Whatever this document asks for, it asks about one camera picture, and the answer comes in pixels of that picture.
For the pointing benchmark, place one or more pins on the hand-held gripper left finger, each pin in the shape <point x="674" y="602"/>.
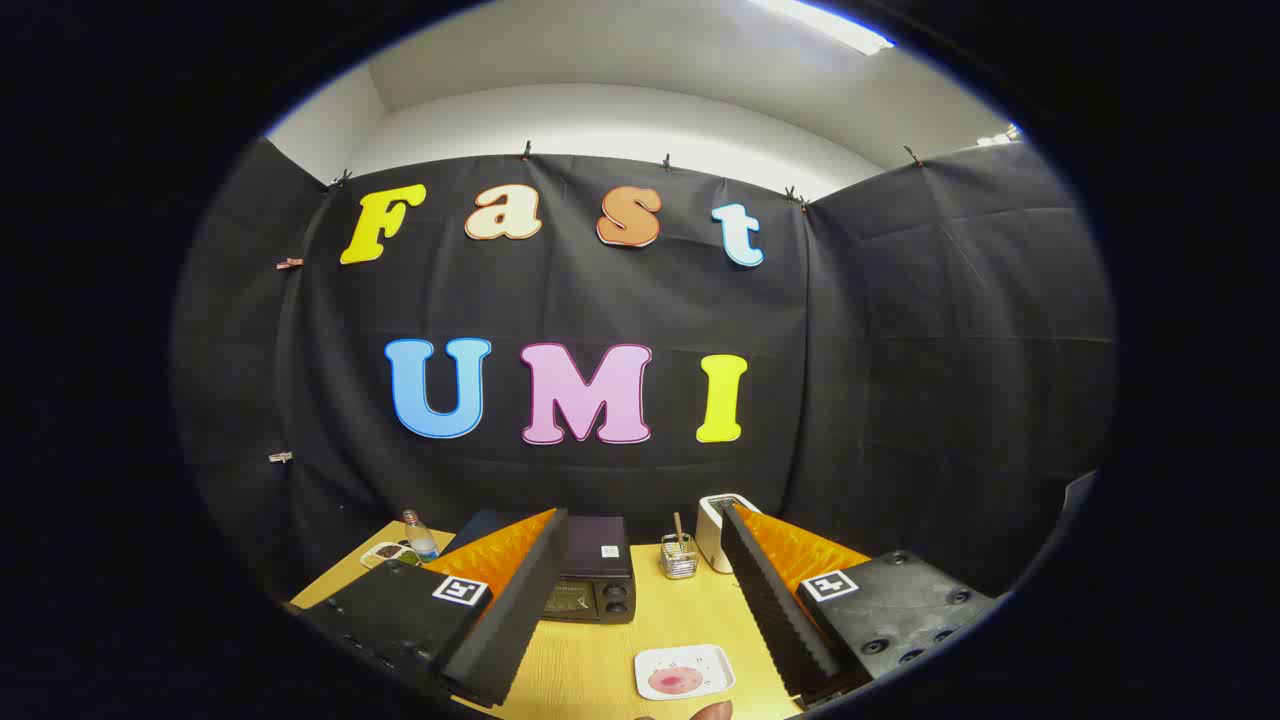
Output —
<point x="520" y="610"/>

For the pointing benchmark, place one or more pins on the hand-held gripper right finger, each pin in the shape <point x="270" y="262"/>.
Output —
<point x="770" y="610"/>

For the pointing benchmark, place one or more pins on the white square plate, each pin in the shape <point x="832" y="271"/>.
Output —
<point x="700" y="658"/>

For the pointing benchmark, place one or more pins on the black toaster oven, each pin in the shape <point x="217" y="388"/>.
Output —
<point x="595" y="560"/>

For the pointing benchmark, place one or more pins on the pink round ham slice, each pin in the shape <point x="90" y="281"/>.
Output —
<point x="676" y="682"/>

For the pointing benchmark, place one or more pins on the white bread toaster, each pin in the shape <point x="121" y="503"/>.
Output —
<point x="710" y="530"/>

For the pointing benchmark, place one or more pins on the clear plastic bottle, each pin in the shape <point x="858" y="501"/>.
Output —
<point x="421" y="540"/>

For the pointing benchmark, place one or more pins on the small patterned dish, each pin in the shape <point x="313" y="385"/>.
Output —
<point x="385" y="553"/>

